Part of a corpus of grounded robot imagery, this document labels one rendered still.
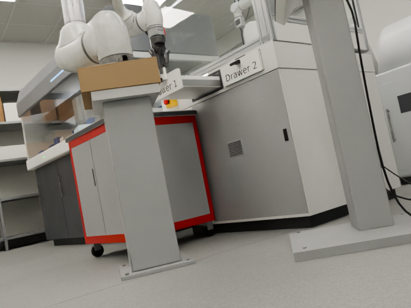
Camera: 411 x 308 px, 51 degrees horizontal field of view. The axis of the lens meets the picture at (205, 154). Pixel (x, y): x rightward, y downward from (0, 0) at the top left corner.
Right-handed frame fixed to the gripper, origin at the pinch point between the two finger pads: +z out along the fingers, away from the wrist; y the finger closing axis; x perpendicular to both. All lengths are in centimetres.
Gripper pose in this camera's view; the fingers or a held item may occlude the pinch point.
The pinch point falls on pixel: (163, 74)
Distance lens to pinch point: 235.0
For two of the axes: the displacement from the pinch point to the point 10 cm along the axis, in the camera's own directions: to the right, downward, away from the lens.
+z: 1.9, 9.8, -0.8
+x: -6.2, 1.8, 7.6
